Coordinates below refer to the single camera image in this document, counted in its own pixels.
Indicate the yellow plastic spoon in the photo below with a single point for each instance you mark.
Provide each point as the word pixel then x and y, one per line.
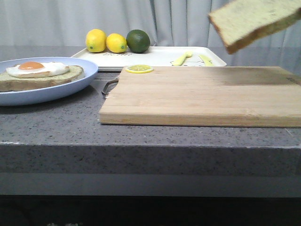
pixel 179 61

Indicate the wooden cutting board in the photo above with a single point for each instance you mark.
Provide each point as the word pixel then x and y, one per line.
pixel 231 96

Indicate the white rectangular tray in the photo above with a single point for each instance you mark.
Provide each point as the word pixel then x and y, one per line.
pixel 155 56

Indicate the lemon slice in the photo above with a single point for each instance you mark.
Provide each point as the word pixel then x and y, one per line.
pixel 139 69

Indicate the white curtain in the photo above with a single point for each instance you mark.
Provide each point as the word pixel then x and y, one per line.
pixel 66 22

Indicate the light blue plate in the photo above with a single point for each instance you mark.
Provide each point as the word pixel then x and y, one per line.
pixel 35 96

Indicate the metal cutting board handle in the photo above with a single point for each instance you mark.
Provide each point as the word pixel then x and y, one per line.
pixel 105 90

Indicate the right yellow lemon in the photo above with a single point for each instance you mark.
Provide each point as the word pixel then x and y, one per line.
pixel 116 43

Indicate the fried egg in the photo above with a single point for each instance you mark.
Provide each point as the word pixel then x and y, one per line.
pixel 37 70

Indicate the bread slice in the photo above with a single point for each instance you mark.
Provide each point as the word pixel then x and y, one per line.
pixel 241 22
pixel 10 83

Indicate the yellow lemon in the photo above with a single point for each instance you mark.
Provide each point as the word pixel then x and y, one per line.
pixel 116 43
pixel 96 41

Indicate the green lime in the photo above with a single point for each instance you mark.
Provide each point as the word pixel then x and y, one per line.
pixel 138 41

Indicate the left yellow lemon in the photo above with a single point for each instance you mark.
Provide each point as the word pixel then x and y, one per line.
pixel 96 41

